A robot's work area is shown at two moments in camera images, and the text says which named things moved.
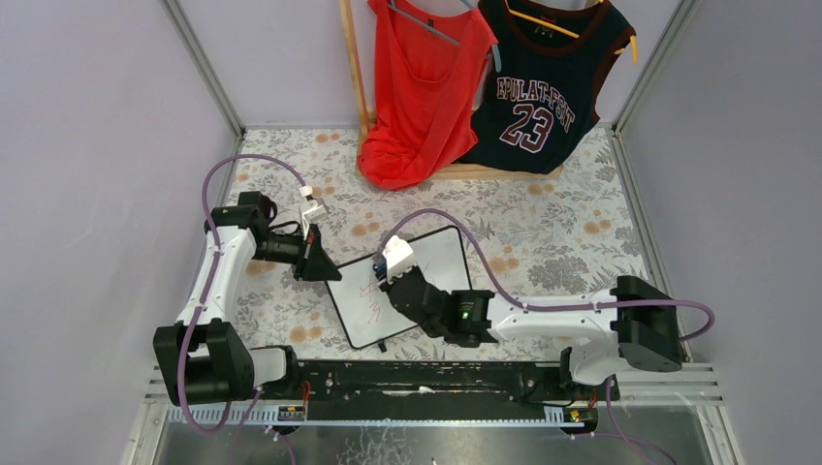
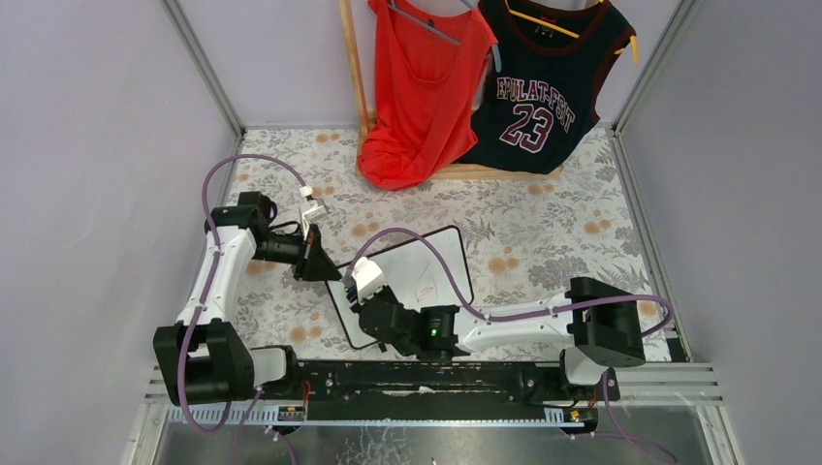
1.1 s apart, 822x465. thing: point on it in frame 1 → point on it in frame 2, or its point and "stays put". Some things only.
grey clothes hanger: (392, 6) stays put
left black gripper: (304, 253) stays put
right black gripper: (398, 284) → (373, 315)
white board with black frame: (363, 306) stays put
